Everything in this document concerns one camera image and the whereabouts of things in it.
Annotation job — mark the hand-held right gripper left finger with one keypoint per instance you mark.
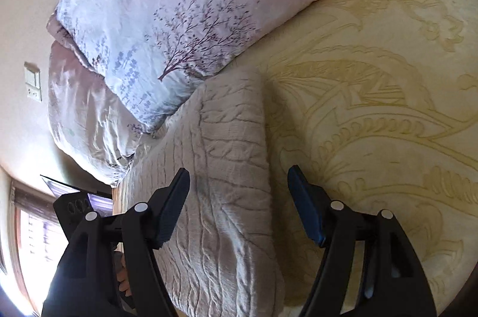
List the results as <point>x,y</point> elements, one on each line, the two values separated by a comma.
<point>171,212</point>

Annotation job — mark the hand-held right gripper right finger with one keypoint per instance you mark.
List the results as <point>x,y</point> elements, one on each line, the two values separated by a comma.
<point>306,205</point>

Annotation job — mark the person's left hand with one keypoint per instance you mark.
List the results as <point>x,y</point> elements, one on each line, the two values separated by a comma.
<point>123,276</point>

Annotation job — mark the dark flat screen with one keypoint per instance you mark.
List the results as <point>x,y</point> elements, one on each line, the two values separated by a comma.
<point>56,186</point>

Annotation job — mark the window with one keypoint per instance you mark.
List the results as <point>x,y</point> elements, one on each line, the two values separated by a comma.
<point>33,246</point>

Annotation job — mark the large pink floral pillow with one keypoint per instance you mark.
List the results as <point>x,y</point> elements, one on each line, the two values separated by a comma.
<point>82,123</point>

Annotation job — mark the yellow patterned bed blanket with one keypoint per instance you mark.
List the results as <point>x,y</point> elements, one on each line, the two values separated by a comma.
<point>373,97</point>

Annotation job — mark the tree print pillow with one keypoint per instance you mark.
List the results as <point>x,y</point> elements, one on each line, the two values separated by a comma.
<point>168,22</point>

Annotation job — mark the white wall socket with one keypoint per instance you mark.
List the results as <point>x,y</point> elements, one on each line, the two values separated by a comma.
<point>34,94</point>

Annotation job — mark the white wall switch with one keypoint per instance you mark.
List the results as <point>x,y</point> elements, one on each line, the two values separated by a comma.
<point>32,75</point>

